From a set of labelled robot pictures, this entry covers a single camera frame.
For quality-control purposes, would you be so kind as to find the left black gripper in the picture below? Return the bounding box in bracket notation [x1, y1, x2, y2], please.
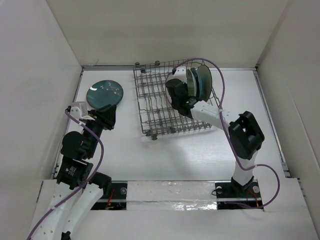
[83, 103, 117, 157]

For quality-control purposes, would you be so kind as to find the light green flower plate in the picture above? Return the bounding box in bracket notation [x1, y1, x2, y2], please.
[186, 69, 198, 97]

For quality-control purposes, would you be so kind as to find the teal scalloped plate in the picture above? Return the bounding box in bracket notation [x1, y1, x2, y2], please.
[190, 67, 204, 99]

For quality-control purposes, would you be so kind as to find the cream plate tree drawing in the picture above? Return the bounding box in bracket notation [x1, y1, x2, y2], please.
[197, 65, 212, 102]

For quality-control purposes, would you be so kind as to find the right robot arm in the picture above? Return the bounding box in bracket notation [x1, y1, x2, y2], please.
[165, 78, 265, 197]

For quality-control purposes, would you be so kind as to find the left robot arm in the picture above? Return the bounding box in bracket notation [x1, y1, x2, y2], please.
[27, 102, 117, 240]

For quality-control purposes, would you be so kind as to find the dark teal blossom plate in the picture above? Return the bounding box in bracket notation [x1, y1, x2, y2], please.
[86, 80, 124, 109]

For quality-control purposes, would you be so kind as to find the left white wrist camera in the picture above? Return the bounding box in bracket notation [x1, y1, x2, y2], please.
[66, 101, 88, 120]

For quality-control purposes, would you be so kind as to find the grey wire dish rack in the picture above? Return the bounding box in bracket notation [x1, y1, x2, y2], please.
[133, 57, 220, 140]

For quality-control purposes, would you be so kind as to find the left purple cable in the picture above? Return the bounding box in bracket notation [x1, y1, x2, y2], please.
[26, 109, 105, 240]

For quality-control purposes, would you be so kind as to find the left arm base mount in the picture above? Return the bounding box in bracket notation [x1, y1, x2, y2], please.
[91, 181, 128, 211]

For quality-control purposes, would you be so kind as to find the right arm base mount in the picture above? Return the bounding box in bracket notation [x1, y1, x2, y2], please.
[211, 181, 263, 210]

